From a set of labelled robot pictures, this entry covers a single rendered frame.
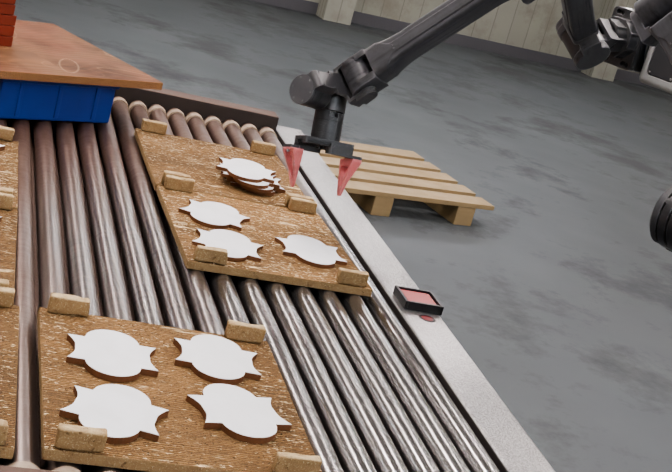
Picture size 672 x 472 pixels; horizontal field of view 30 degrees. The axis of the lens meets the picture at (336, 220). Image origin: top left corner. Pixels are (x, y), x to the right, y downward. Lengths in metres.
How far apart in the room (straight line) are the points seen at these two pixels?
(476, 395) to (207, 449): 0.59
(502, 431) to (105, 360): 0.61
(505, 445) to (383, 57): 0.80
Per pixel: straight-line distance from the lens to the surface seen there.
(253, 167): 2.75
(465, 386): 2.06
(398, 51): 2.33
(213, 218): 2.42
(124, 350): 1.78
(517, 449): 1.90
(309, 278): 2.26
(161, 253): 2.25
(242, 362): 1.83
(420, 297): 2.36
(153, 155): 2.78
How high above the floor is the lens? 1.68
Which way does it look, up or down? 16 degrees down
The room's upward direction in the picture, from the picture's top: 16 degrees clockwise
